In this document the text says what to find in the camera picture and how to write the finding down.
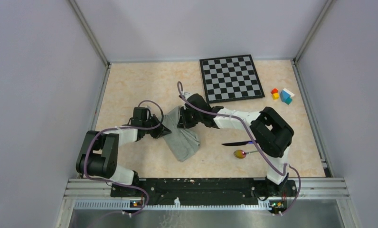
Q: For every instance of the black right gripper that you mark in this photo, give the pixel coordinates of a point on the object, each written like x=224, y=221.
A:
x=183, y=123

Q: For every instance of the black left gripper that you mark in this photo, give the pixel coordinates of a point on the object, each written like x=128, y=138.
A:
x=161, y=131

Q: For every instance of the grey cloth napkin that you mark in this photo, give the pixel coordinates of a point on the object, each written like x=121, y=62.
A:
x=183, y=143

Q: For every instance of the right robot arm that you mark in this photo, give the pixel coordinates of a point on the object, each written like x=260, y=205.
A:
x=268, y=131

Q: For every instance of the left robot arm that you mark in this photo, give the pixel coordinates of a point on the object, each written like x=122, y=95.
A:
x=99, y=151

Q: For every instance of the black and grey chessboard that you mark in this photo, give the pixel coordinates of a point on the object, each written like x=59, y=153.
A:
x=232, y=78

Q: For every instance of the dark purple knife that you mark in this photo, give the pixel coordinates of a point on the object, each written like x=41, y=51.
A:
x=237, y=143

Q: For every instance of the iridescent metal spoon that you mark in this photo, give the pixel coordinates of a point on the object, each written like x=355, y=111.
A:
x=240, y=154

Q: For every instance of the yellow wooden block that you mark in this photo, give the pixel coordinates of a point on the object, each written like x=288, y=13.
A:
x=275, y=96

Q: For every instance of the red wooden block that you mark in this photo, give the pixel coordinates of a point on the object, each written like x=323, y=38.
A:
x=274, y=91

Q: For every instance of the blue wooden block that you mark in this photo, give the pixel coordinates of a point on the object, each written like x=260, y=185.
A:
x=284, y=96

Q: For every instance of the white wooden block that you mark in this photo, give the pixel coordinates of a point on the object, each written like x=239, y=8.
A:
x=291, y=94

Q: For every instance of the teal wooden block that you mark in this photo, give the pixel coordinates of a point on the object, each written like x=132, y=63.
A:
x=288, y=100

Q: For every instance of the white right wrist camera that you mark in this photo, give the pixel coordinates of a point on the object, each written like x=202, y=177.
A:
x=186, y=95

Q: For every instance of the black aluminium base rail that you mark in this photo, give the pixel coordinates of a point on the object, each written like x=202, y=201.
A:
x=198, y=194

